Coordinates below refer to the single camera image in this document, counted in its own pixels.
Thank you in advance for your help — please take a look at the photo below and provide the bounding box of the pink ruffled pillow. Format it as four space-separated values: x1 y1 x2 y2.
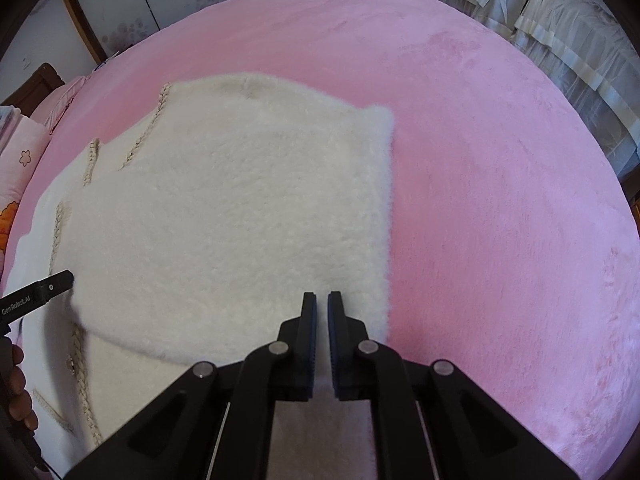
42 75 92 133

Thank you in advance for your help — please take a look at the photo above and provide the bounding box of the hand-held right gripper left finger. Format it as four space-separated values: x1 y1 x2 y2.
64 291 318 480

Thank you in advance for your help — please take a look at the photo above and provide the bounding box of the small dark object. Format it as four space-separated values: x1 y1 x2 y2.
92 51 123 71

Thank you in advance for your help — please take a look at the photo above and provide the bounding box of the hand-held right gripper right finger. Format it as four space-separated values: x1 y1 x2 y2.
327 290 582 480

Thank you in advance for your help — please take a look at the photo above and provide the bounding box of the person's left hand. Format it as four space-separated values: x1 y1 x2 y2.
9 344 39 432

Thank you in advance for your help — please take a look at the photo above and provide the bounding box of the pink plush blanket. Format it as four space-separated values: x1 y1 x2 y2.
0 0 640 480

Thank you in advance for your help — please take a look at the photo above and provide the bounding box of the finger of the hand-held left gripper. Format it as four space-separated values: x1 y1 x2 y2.
0 269 75 318

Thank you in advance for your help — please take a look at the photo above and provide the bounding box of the dark wooden headboard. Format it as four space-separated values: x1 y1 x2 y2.
0 62 67 108

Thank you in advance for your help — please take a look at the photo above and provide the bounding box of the pink flower print pillow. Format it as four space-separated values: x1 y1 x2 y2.
0 105 51 281

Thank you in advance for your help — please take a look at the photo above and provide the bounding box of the white pleated bed skirt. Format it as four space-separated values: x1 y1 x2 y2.
429 0 640 181

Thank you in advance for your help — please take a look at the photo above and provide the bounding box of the white fluffy sweater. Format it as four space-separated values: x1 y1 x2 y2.
4 73 397 461

